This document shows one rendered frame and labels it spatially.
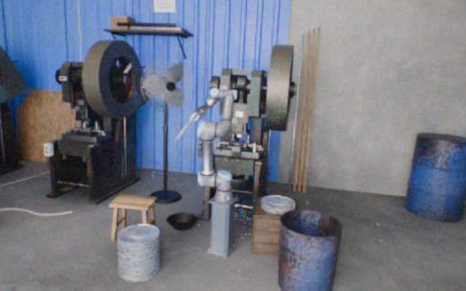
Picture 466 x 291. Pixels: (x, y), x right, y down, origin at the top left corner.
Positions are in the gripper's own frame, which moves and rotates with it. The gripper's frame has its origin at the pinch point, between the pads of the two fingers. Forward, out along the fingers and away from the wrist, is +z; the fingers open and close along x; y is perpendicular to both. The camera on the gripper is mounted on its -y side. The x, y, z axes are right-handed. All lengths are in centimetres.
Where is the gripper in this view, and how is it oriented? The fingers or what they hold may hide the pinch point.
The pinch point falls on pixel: (191, 120)
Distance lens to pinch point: 281.4
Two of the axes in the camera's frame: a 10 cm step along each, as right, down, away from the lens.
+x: 6.5, 6.9, 3.2
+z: -7.2, 7.0, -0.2
